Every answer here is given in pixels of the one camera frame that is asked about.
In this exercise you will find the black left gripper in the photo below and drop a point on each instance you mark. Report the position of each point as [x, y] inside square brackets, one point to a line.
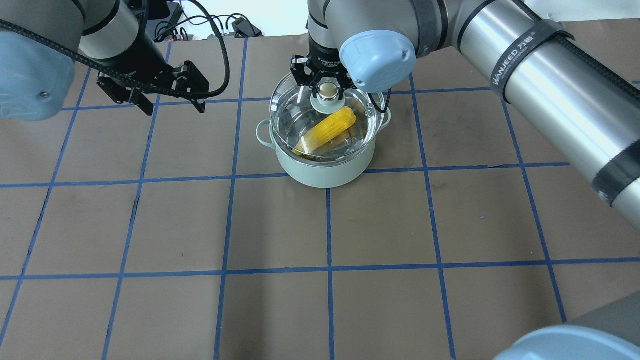
[134, 61]

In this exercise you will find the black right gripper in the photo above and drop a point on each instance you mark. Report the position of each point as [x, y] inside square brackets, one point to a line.
[324, 59]

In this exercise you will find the glass pot lid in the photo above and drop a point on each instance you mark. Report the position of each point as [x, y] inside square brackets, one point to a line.
[327, 102]

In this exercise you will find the yellow corn cob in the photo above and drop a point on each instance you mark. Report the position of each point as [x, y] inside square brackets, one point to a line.
[326, 131]

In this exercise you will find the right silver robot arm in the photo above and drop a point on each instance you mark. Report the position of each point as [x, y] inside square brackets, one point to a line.
[582, 107]

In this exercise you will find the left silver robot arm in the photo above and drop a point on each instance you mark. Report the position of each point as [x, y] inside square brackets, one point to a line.
[43, 40]

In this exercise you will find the pale green cooking pot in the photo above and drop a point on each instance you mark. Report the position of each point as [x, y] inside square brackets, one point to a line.
[342, 160]

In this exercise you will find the black power brick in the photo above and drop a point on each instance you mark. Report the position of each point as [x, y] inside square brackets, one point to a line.
[162, 18]

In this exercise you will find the black power adapter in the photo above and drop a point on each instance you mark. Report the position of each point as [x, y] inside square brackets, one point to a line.
[243, 28]

